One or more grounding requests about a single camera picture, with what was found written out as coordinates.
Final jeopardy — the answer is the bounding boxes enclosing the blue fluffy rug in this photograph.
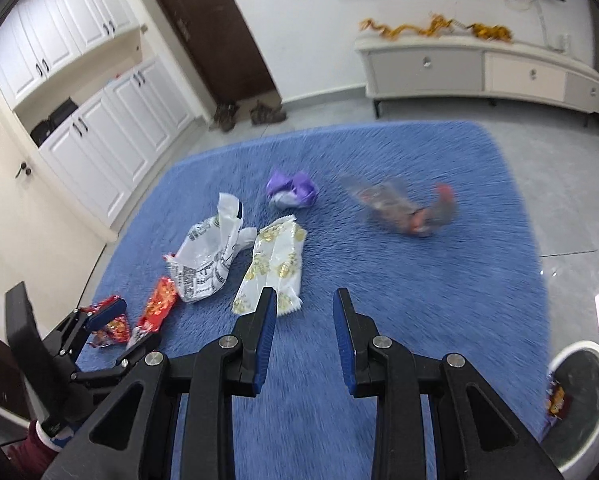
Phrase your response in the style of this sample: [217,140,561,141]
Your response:
[76,120,553,480]

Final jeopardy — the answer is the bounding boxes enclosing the small red candy wrapper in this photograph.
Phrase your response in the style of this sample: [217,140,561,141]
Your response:
[79,296,131,348]

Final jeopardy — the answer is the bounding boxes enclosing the long golden dragon figure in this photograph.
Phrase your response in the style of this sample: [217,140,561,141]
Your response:
[359,12,467,43]

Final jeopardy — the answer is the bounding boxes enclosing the clear wrapper with red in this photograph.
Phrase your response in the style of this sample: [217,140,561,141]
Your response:
[339,175,457,238]

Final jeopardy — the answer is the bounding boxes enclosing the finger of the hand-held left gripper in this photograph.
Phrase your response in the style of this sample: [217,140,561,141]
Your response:
[54,299,128,356]
[72,335,162,391]

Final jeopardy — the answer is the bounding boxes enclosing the white cabinet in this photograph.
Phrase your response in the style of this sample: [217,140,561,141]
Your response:
[0,0,140,111]
[39,55,197,231]

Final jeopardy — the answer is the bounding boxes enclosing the grey television stand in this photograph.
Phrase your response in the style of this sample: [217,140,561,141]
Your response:
[354,30,599,126]

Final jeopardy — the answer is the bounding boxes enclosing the dark brown door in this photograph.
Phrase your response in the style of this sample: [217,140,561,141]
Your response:
[142,0,280,106]

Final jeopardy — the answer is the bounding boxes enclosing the purple wrapper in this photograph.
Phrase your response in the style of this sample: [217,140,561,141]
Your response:
[265,169,320,209]

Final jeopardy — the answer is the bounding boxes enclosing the brown shoe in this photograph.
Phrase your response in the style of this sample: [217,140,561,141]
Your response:
[210,102,240,132]
[249,101,287,126]

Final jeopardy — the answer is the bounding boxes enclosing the white lower cabinet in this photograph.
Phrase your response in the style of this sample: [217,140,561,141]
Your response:
[39,55,197,231]

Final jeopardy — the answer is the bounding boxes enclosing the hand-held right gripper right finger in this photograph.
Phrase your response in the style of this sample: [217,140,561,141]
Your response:
[332,287,565,480]

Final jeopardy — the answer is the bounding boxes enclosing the cream door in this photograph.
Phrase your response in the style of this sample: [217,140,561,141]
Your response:
[0,75,105,321]

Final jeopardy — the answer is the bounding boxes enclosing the black bag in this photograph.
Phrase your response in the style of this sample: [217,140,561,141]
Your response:
[29,97,79,148]

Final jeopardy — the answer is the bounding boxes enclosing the short golden dragon figure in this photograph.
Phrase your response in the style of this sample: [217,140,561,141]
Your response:
[467,22,515,42]

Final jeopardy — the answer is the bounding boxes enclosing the white cables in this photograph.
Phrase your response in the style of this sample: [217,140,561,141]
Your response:
[499,0,547,51]

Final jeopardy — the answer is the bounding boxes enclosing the white printed plastic bag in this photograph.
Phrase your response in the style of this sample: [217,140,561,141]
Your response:
[164,192,257,304]

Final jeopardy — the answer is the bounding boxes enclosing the red yellow snack packet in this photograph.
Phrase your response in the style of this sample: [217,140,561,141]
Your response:
[544,372,573,421]

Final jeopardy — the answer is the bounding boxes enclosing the white gold patterned packet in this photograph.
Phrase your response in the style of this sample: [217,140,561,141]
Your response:
[230,214,309,317]

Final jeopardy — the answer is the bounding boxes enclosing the white round bin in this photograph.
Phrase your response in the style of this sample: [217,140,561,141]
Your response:
[539,340,599,471]

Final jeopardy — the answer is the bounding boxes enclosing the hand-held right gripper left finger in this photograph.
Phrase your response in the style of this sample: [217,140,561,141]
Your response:
[42,287,278,480]

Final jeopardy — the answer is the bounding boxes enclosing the white upper cabinet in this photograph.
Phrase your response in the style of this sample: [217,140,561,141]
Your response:
[0,0,140,111]

